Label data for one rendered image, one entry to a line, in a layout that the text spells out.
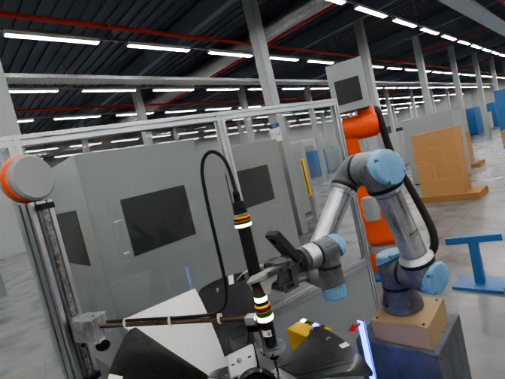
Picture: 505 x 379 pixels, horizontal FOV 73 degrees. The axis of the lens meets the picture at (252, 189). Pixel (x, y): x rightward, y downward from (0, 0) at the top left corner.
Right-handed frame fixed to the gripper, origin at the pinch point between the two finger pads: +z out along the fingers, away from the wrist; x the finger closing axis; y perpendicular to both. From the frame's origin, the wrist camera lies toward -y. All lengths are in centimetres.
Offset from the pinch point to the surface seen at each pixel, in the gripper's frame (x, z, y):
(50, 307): 57, 42, 3
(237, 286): 16.6, -6.0, 7.8
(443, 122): 409, -970, -30
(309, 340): 6.1, -20.9, 29.2
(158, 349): 8.5, 23.2, 10.6
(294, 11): 585, -662, -409
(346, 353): -4.2, -25.2, 32.0
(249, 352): 3.9, 1.7, 20.8
